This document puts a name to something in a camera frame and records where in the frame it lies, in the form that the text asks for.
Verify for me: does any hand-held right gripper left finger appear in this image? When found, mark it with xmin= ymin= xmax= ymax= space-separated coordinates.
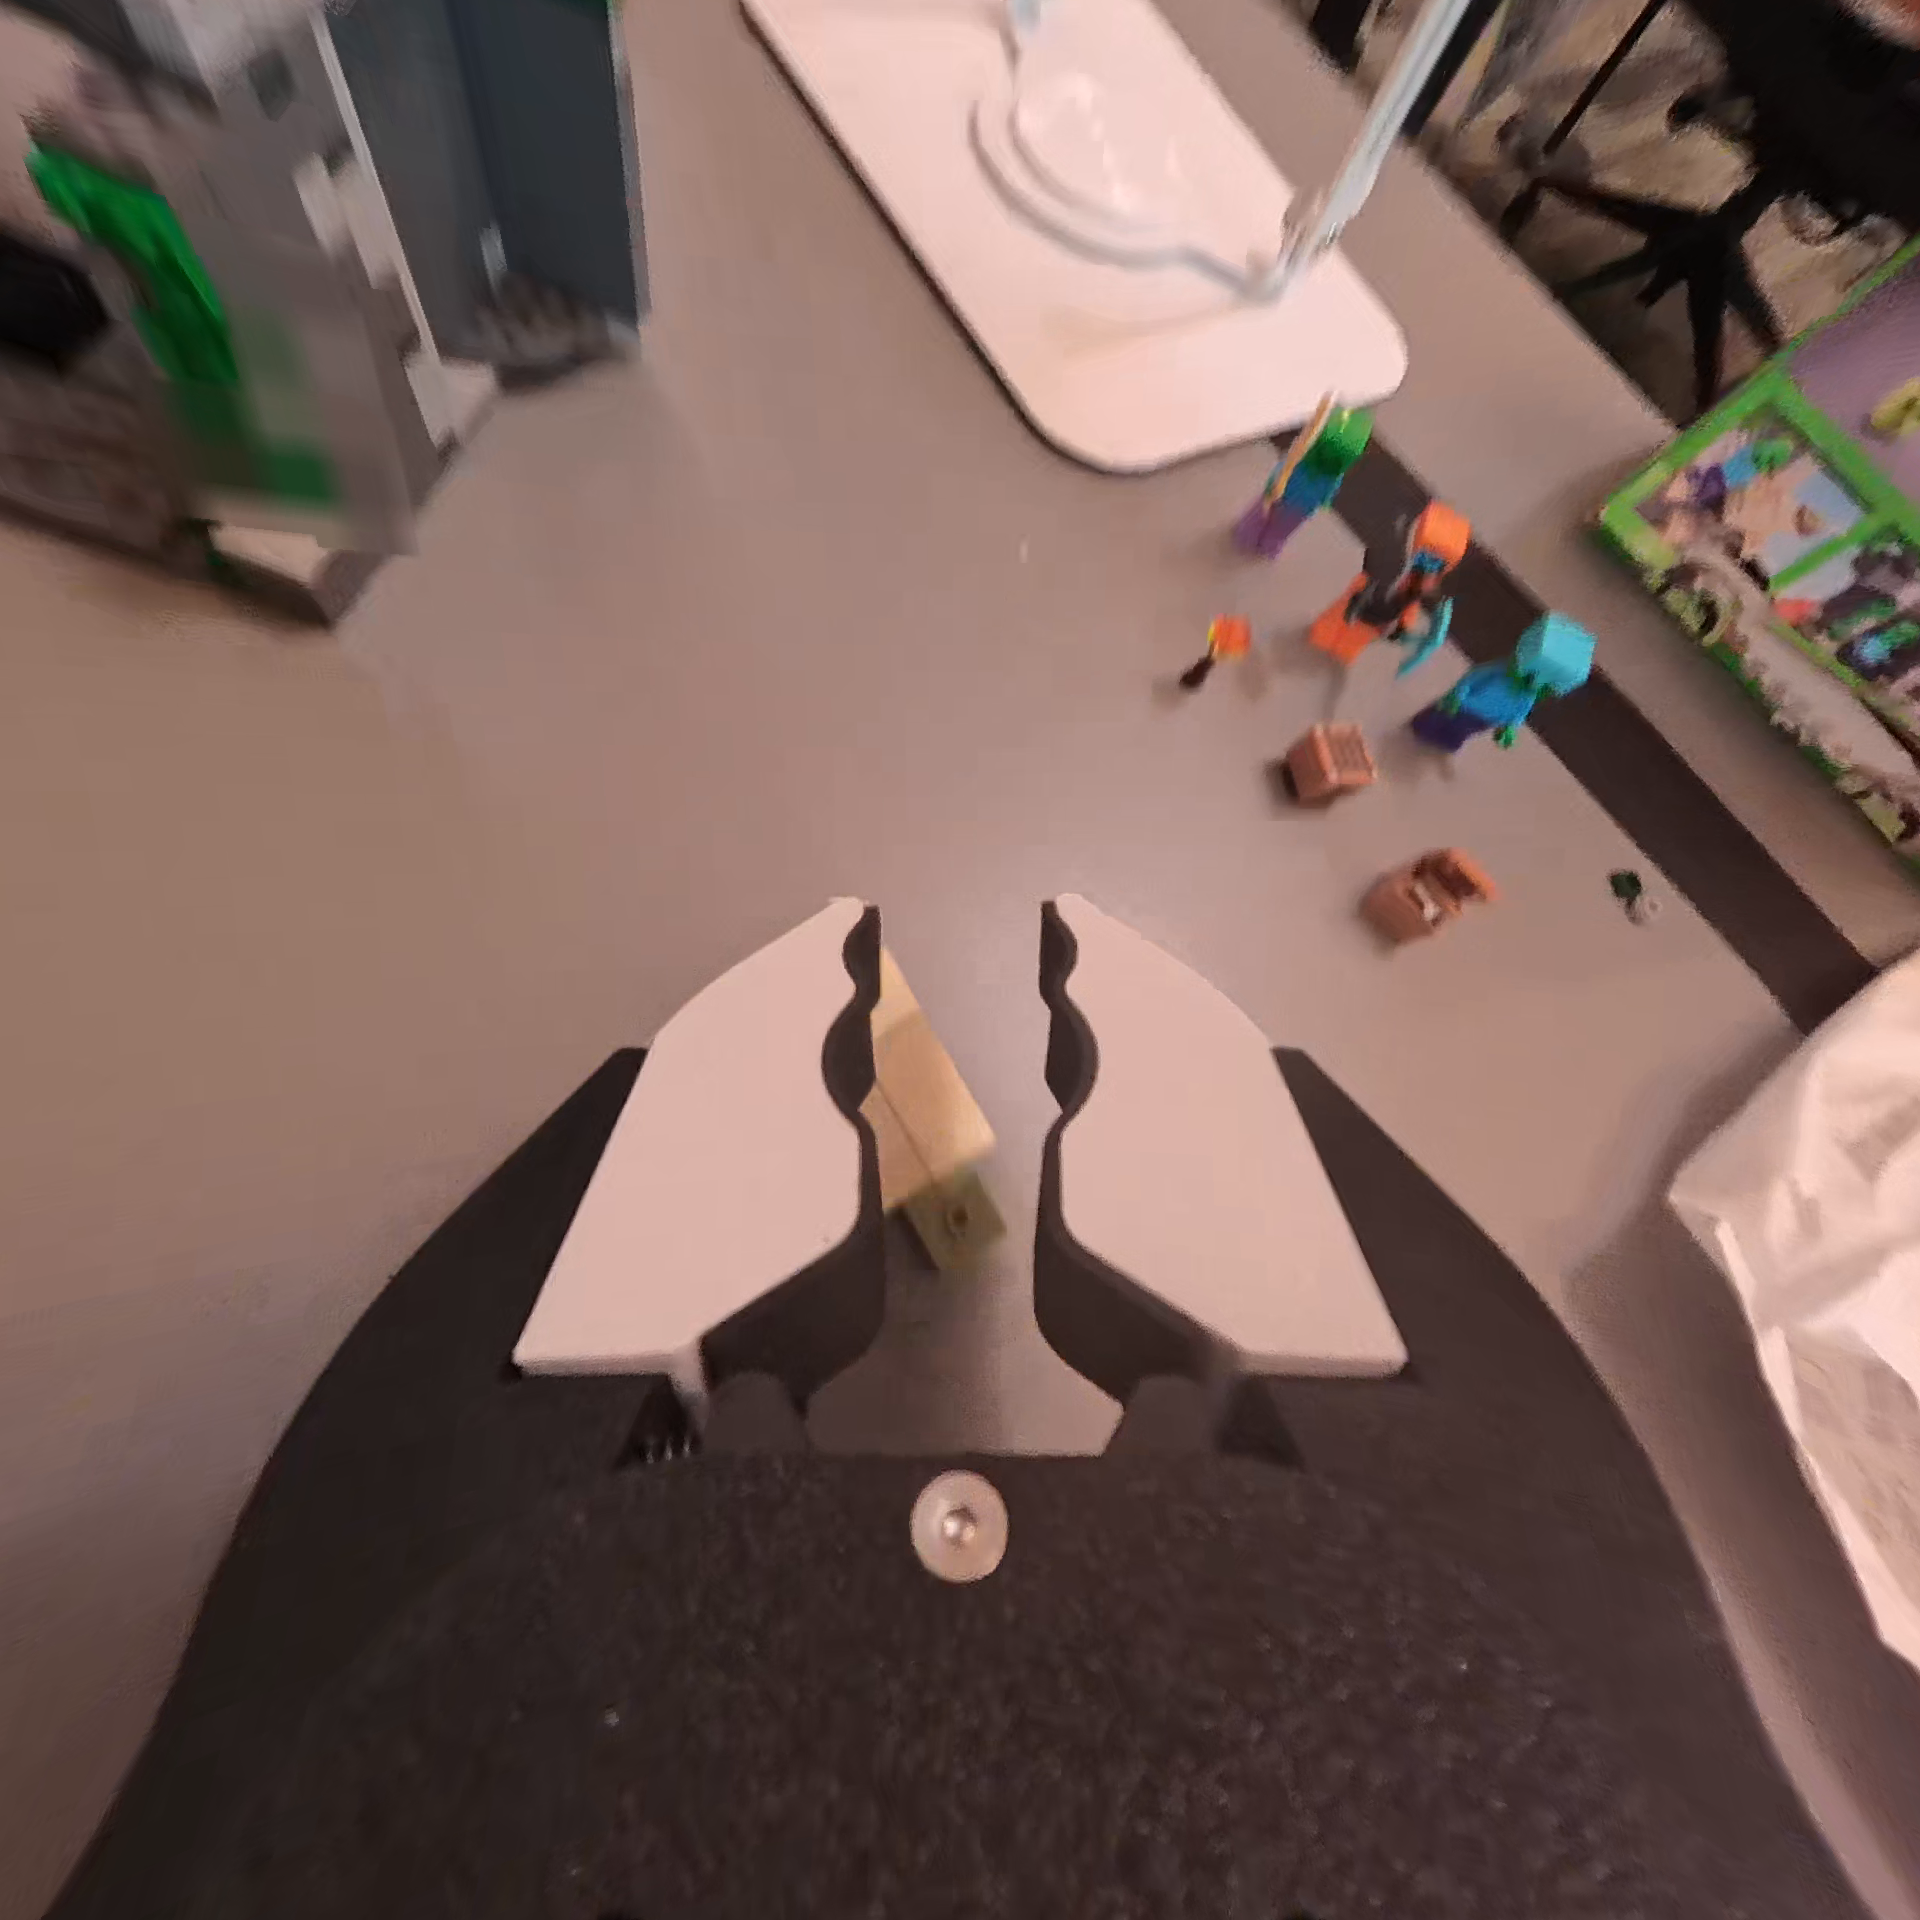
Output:
xmin=510 ymin=897 xmax=888 ymax=1412

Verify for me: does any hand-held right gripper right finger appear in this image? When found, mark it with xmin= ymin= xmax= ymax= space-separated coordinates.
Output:
xmin=1031 ymin=892 xmax=1412 ymax=1415

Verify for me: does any tan toy brick plate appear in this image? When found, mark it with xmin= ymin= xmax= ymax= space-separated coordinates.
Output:
xmin=861 ymin=948 xmax=998 ymax=1217

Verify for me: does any small olive brick piece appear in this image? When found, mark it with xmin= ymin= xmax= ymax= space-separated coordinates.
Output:
xmin=907 ymin=1178 xmax=1007 ymax=1274

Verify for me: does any grey toy brick build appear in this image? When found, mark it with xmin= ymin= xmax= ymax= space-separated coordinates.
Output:
xmin=0 ymin=0 xmax=650 ymax=628

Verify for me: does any small brown brick piece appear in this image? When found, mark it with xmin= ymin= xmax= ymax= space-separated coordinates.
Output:
xmin=1284 ymin=722 xmax=1375 ymax=806
xmin=1363 ymin=849 xmax=1496 ymax=946

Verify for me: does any cyan toy minifigure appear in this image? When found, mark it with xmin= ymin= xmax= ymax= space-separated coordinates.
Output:
xmin=1411 ymin=613 xmax=1597 ymax=751

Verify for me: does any orange toy minifigure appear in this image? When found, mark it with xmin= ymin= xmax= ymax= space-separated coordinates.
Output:
xmin=1308 ymin=503 xmax=1475 ymax=682

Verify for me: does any crumpled white paper bag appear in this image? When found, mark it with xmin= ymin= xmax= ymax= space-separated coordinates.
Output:
xmin=1669 ymin=950 xmax=1920 ymax=1671

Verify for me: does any green zombie toy minifigure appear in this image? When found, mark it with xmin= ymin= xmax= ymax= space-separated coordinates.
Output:
xmin=1232 ymin=393 xmax=1375 ymax=559

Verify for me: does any green toy brick box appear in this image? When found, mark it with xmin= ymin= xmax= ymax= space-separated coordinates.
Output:
xmin=1592 ymin=239 xmax=1920 ymax=876

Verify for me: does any white book stand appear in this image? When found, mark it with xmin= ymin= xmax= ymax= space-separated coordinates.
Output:
xmin=738 ymin=0 xmax=1479 ymax=473

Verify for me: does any black office chair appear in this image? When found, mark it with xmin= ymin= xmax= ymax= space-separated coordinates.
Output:
xmin=1500 ymin=0 xmax=1920 ymax=423

